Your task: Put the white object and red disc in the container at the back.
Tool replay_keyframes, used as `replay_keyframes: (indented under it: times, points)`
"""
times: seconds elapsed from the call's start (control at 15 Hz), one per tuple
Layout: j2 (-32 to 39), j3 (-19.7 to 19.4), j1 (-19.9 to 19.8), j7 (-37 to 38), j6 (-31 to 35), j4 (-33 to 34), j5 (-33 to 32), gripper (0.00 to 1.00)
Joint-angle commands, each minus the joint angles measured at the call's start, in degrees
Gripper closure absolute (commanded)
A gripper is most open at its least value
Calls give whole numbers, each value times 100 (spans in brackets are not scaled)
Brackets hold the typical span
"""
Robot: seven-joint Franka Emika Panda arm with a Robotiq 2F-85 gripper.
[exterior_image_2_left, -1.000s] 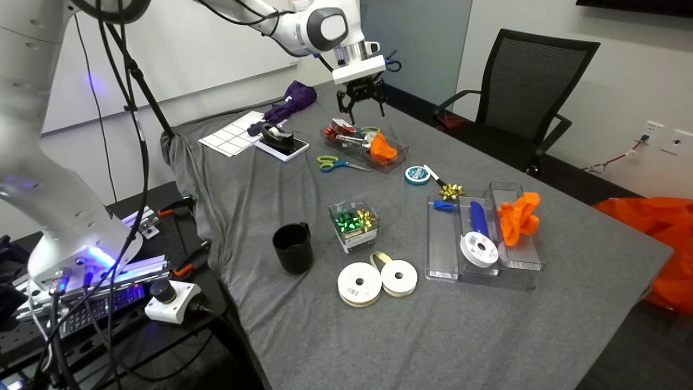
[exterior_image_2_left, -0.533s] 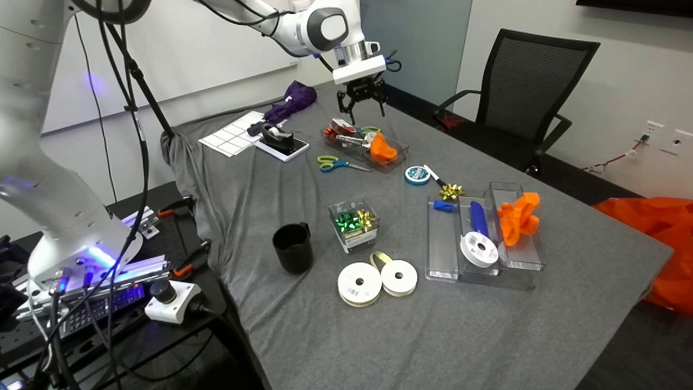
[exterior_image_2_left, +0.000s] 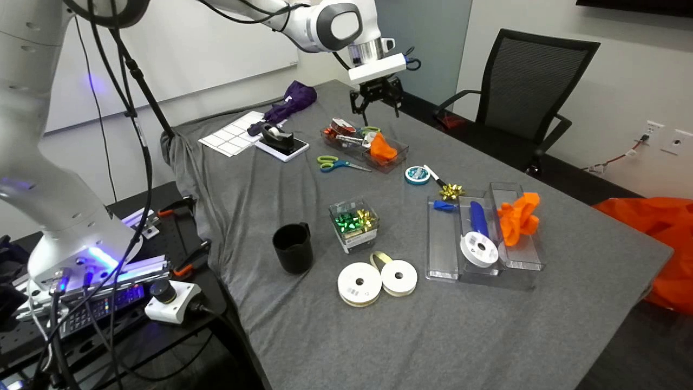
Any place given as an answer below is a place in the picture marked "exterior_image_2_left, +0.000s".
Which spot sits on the small blue bow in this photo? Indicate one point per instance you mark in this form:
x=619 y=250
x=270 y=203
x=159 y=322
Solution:
x=444 y=206

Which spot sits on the silver metal bracket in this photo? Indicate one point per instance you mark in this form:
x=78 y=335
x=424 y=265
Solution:
x=142 y=219

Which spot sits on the orange cloth pile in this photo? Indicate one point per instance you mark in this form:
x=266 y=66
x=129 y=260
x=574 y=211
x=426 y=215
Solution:
x=664 y=231

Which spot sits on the purple folded umbrella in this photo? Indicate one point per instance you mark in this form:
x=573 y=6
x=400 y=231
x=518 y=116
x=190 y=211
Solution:
x=294 y=97

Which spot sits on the white label sheets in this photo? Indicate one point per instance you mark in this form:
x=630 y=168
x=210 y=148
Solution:
x=230 y=134

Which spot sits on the clear acrylic organizer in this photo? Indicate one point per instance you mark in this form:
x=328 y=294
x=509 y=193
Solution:
x=442 y=252

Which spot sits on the white bordered black pad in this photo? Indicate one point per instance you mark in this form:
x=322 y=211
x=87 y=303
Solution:
x=296 y=153

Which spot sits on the clear plastic container tray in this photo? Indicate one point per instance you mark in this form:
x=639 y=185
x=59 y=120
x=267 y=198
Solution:
x=355 y=159

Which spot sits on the black wall television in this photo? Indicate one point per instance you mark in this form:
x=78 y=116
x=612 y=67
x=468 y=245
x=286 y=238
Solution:
x=636 y=4

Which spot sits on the black robot cart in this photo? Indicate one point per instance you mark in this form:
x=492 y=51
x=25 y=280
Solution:
x=145 y=361

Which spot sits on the white wall outlet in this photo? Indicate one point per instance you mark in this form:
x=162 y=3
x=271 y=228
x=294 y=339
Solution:
x=653 y=130
x=678 y=141

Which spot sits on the black tape dispenser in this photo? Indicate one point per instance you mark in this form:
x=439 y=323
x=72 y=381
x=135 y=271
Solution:
x=273 y=134

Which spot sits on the gold ribbon bow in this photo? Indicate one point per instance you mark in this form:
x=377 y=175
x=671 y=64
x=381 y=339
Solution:
x=451 y=192

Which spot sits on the white spool with gold ribbon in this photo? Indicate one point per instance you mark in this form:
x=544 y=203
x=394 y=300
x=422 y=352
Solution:
x=400 y=278

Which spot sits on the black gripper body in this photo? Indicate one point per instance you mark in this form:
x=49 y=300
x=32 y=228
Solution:
x=381 y=86

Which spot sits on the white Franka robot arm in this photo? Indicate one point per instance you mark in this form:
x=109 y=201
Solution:
x=44 y=181

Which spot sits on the orange ribbon bow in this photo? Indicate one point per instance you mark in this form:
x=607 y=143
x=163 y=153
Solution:
x=518 y=218
x=382 y=148

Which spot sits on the clear box of bows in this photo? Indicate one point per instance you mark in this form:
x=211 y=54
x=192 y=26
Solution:
x=355 y=223

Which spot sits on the black mug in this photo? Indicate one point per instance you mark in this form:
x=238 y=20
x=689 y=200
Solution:
x=294 y=250

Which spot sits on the small white ribbon spool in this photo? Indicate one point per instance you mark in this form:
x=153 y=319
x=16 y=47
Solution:
x=480 y=250

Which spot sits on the white box with black knob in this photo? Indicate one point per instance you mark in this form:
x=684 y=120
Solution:
x=175 y=311

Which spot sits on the grey tablecloth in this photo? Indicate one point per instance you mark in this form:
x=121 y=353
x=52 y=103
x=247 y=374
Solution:
x=447 y=326

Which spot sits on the blue ribbon roll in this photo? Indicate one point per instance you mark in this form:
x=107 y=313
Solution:
x=480 y=218

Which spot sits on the small white object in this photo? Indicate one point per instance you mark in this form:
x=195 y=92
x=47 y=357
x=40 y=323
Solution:
x=361 y=141

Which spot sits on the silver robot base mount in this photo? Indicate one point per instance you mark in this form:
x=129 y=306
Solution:
x=109 y=278

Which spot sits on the black mesh office chair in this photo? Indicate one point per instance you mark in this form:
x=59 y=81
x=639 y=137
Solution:
x=528 y=79

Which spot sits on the small teal scissors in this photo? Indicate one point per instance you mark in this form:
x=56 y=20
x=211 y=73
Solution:
x=414 y=174

